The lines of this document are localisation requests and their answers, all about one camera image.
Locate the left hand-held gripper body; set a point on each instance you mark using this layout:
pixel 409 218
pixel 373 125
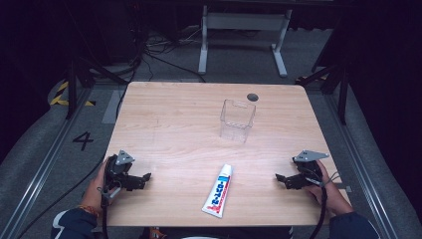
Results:
pixel 116 167

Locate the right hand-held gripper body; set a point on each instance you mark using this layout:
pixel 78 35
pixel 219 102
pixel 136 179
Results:
pixel 310 169

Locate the white toothpaste tube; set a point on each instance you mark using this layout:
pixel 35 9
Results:
pixel 217 194

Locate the clear plastic container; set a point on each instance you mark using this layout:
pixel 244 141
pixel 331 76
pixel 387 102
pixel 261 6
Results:
pixel 237 121

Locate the person's right hand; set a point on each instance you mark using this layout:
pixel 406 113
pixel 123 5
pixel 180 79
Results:
pixel 331 195

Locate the person's left hand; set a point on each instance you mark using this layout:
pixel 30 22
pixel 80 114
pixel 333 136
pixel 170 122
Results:
pixel 93 195

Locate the black tripod stand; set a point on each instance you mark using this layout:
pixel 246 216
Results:
pixel 71 86
pixel 343 96

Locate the yellow black floor tape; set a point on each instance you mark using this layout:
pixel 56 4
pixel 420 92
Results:
pixel 59 98

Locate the grey metal floor rail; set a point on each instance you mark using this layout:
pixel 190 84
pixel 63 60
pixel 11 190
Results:
pixel 361 166
pixel 43 166

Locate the grey metal table frame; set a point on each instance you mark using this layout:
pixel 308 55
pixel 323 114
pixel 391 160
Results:
pixel 245 21

